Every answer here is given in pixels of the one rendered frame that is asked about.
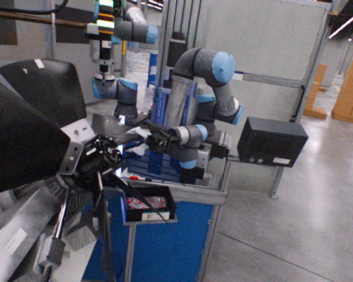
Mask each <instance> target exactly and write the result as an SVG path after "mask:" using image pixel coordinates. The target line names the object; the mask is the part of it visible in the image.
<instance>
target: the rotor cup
mask: <svg viewBox="0 0 353 282"><path fill-rule="evenodd" d="M83 144H84V149H83V152H82V154H81V157H79V160H78V163H77V165H76V168H75V170H74V172H73V174H62V176H63V178H64V179H65V181H66V182H67V183H68V184H69V185H70V186H71V187H72V188H73V189H75V190H77V191H79V192H89V191H90V187H92V183H93V181H94V176H95V172H96V170H97V171H98V172H99V173H100V175H101V180H102V179H104V178H106V176H108V175H110V174H111V173H113V172H115V171H117V170H119V169H120V168H121V167H122V166H123V157H122V153H121V151H120V149H119V147H118V146H117V145H116V143H115V142H114V141H113V140H112V138H111V137H110V136H108V135H107V134H105V133H97V134H96V135H94V136H93V137H91V138H89V139H88V140H87V141H86V142H83ZM108 147H109V148H110V149H111V150H112V154H110V153H109V152H108V149H107V148H108ZM94 148H95V149H96V150H95V151H94V152H92V153H90V154H89V155H87V153H88V152H89V151H90V150H92V149H94ZM109 169H112V170H110V171H109V172H107V173H105V174H103V172H105V171H107V170H109Z"/></svg>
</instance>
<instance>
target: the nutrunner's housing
mask: <svg viewBox="0 0 353 282"><path fill-rule="evenodd" d="M98 34H99V35H101V40H100V41H99V59H108V60H109V59H110V54H111V40H112V34H110V33H102V32H98ZM108 66H109V65H100V70H99V71H101V72H108V70H109V67H108Z"/></svg>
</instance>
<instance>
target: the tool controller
mask: <svg viewBox="0 0 353 282"><path fill-rule="evenodd" d="M307 140H308V135H307V133H306V131H305V130H304V128H303V127H302V125H301V124H299V123H291V122H282V121H277V120H269V119H265V118H260V117H251V116H248V117H247V120H246V122H245V125H244V128H243V131H242V133H241V137H240V140H239V143H238V146H237V149H238V154H239V159H240V161H241V162H250V163H259V164H264V165H273V166H282V167H290V168H292V167H293V165H294V164H295V162H296V161H297V158H298V156H299V154H300V152H301V150H302V149H303V147H304V145H305V144H306V142H307Z"/></svg>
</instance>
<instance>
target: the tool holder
mask: <svg viewBox="0 0 353 282"><path fill-rule="evenodd" d="M84 32H85V38H87V39H90V54H89V56H90V57H91V58H92V63H95V64H99V65H116V59H111V58H110V59H109V60H108V59H99V41H100V40H101V35H98V26H96V25H88V23H86V29H84Z"/></svg>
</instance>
